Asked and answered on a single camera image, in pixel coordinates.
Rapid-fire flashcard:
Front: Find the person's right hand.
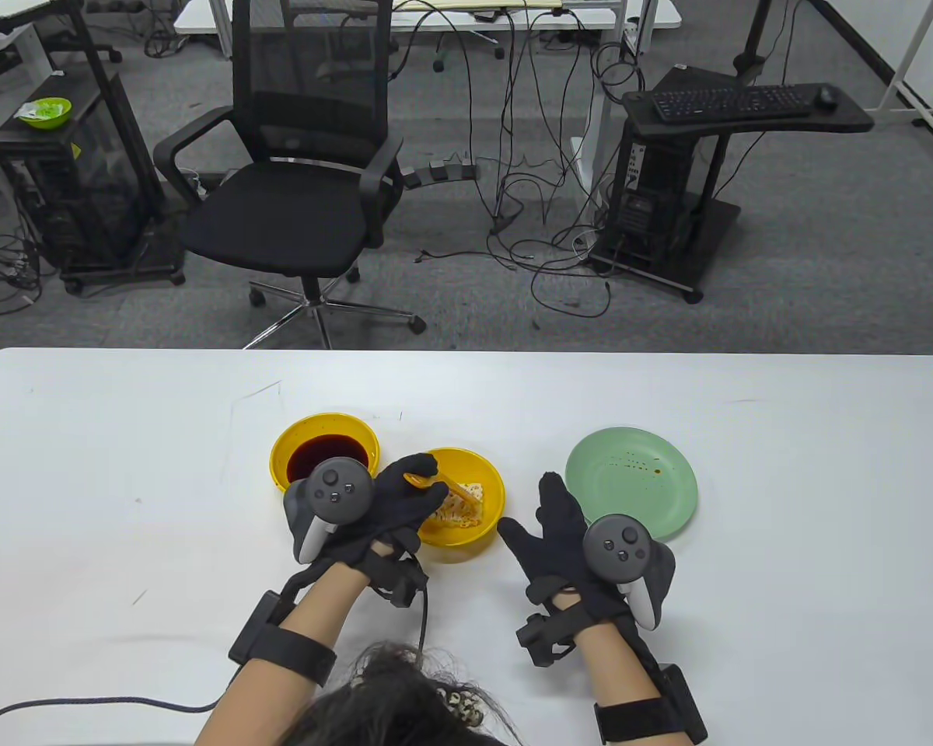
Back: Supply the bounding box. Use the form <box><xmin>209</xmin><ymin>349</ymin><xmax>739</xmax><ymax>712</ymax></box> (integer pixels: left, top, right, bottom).
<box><xmin>498</xmin><ymin>472</ymin><xmax>635</xmax><ymax>629</ymax></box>

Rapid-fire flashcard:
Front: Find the person's left hand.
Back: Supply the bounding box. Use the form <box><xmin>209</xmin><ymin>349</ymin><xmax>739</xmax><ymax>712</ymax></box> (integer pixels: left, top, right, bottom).
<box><xmin>323</xmin><ymin>453</ymin><xmax>449</xmax><ymax>573</ymax></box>

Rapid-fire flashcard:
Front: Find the orange plastic brush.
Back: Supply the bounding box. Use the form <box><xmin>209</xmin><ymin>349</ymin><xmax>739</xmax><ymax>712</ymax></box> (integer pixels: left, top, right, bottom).
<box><xmin>402</xmin><ymin>472</ymin><xmax>484</xmax><ymax>514</ymax></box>

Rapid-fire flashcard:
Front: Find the rectangular puffed rice cake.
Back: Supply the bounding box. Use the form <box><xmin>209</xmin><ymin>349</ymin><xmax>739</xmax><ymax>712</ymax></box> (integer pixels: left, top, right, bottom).
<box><xmin>434</xmin><ymin>483</ymin><xmax>486</xmax><ymax>529</ymax></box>

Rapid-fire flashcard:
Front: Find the yellow rice cake bowl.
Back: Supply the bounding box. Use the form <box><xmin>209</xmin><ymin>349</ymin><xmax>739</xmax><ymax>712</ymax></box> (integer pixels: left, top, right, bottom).
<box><xmin>412</xmin><ymin>447</ymin><xmax>506</xmax><ymax>549</ymax></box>

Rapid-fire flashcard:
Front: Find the dark soy sauce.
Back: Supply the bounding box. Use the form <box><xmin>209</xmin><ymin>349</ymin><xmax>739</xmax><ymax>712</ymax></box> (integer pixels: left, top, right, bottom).
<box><xmin>286</xmin><ymin>435</ymin><xmax>370</xmax><ymax>483</ymax></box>

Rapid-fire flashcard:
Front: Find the person's left forearm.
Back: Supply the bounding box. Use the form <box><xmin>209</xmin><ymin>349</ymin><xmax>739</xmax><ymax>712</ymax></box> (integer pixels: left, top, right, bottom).
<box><xmin>193</xmin><ymin>561</ymin><xmax>370</xmax><ymax>746</ymax></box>

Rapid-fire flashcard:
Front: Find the person's right forearm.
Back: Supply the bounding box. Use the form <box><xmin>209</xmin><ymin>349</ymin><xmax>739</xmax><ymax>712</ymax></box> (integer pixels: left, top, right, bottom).
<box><xmin>574</xmin><ymin>626</ymin><xmax>687</xmax><ymax>746</ymax></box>

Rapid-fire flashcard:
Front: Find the yellow soy sauce bowl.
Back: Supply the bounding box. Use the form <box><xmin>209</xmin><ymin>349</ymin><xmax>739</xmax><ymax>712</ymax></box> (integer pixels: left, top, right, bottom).
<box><xmin>269</xmin><ymin>413</ymin><xmax>380</xmax><ymax>494</ymax></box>

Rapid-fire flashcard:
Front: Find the green round plate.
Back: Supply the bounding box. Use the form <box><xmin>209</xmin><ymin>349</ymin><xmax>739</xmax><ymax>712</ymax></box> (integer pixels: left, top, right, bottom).
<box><xmin>565</xmin><ymin>427</ymin><xmax>699</xmax><ymax>542</ymax></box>

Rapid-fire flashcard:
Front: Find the black mesh office chair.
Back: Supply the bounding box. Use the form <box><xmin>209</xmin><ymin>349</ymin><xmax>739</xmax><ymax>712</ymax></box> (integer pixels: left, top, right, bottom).
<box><xmin>153</xmin><ymin>0</ymin><xmax>427</xmax><ymax>350</ymax></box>

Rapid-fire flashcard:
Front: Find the grey power strip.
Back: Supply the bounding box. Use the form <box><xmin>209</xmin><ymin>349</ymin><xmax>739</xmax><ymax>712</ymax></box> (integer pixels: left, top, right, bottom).
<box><xmin>401</xmin><ymin>159</ymin><xmax>480</xmax><ymax>191</ymax></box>

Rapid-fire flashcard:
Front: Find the black rolling workstation cart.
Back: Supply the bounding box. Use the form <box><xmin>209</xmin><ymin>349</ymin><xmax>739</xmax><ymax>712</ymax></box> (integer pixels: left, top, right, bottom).
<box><xmin>587</xmin><ymin>64</ymin><xmax>876</xmax><ymax>304</ymax></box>

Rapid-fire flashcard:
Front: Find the black rolling computer stand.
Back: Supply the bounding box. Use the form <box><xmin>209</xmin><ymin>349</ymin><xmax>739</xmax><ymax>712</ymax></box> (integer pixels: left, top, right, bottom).
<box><xmin>0</xmin><ymin>0</ymin><xmax>187</xmax><ymax>296</ymax></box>

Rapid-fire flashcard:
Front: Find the black keyboard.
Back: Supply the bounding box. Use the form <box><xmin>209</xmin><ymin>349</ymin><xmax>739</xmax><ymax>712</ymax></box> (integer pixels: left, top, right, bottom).
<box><xmin>652</xmin><ymin>84</ymin><xmax>816</xmax><ymax>124</ymax></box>

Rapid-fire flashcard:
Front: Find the small green bowl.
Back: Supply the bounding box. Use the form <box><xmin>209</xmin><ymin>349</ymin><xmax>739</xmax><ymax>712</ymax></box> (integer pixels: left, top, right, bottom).
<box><xmin>13</xmin><ymin>97</ymin><xmax>73</xmax><ymax>131</ymax></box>

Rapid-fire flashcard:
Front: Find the black chair base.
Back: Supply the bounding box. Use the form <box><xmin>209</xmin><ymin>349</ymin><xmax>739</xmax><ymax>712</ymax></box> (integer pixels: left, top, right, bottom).
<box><xmin>0</xmin><ymin>43</ymin><xmax>123</xmax><ymax>96</ymax></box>

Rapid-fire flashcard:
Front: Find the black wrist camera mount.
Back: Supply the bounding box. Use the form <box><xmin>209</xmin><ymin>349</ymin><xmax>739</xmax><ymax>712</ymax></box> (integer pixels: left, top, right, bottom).
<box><xmin>515</xmin><ymin>606</ymin><xmax>638</xmax><ymax>669</ymax></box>
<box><xmin>367</xmin><ymin>536</ymin><xmax>430</xmax><ymax>608</ymax></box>

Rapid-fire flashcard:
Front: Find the spotted hair tie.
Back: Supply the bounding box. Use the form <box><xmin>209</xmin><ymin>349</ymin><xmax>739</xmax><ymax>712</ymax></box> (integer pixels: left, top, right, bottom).
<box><xmin>445</xmin><ymin>690</ymin><xmax>489</xmax><ymax>729</ymax></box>

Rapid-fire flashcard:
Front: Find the black forearm strap box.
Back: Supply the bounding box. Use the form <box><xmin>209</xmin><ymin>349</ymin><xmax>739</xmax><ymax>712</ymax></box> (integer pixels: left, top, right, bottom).
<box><xmin>228</xmin><ymin>589</ymin><xmax>338</xmax><ymax>688</ymax></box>
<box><xmin>593</xmin><ymin>663</ymin><xmax>708</xmax><ymax>746</ymax></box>

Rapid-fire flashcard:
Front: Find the bundle of black floor cables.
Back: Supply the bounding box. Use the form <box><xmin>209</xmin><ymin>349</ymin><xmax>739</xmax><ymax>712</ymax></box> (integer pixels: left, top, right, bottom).
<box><xmin>389</xmin><ymin>0</ymin><xmax>650</xmax><ymax>319</ymax></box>
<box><xmin>0</xmin><ymin>232</ymin><xmax>45</xmax><ymax>315</ymax></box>

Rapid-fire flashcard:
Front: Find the white metal frame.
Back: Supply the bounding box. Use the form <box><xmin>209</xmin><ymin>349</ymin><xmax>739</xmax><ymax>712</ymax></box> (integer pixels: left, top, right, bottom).
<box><xmin>877</xmin><ymin>0</ymin><xmax>933</xmax><ymax>160</ymax></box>

